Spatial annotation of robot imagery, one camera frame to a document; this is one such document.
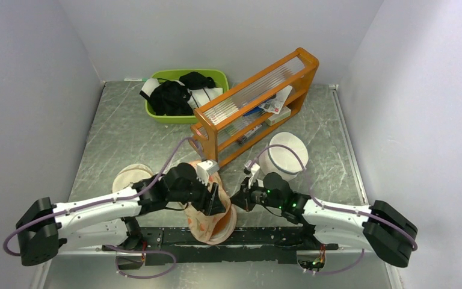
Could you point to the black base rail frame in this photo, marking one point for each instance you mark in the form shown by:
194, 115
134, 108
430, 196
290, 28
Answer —
284, 245

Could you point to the black garment in basin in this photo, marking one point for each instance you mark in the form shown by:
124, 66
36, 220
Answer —
169, 97

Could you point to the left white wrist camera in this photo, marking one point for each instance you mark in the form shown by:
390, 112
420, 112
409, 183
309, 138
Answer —
205, 169

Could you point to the green plastic basin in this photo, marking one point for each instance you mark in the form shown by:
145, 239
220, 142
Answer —
172, 95

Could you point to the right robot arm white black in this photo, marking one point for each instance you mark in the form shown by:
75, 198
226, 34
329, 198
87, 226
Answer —
378, 228

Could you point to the white garment in basin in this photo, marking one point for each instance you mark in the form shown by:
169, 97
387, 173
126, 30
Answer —
205, 97

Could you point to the floral pink mesh laundry bag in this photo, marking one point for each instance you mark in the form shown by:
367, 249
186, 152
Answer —
216, 229

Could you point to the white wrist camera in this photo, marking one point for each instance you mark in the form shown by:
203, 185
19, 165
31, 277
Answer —
205, 169
252, 171

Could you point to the white cylindrical mesh laundry bag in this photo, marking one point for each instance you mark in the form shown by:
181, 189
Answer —
282, 156

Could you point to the beige round laundry bag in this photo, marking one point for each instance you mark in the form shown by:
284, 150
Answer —
130, 175

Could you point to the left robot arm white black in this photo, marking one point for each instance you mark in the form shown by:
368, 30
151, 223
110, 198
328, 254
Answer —
47, 228

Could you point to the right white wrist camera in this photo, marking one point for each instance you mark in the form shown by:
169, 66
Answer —
252, 171

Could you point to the printed packet on shelf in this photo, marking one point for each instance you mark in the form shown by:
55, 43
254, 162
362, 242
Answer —
275, 104

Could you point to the small box on shelf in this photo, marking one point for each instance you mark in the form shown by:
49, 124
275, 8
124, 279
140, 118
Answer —
275, 118

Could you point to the orange wooden shelf rack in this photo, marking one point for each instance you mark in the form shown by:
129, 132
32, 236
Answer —
233, 122

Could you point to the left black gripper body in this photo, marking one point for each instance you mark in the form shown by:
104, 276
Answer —
196, 193

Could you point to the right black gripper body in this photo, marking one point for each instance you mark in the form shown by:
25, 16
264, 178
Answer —
256, 194

